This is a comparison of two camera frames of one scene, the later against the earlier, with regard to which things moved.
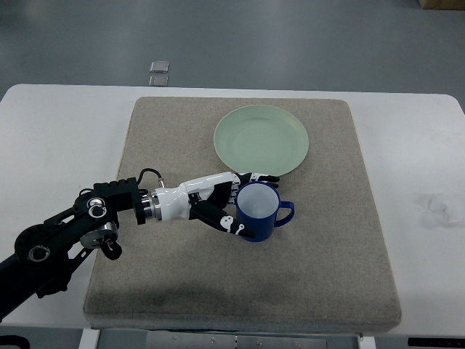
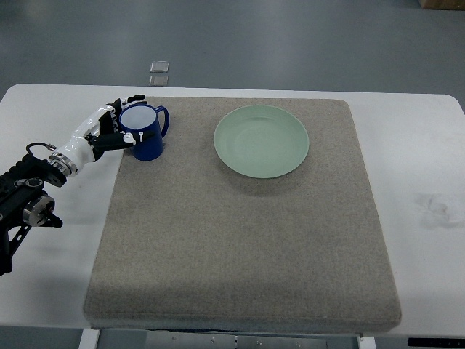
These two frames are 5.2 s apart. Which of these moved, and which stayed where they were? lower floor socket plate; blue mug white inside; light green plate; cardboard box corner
Moved: blue mug white inside
Stayed: cardboard box corner; lower floor socket plate; light green plate
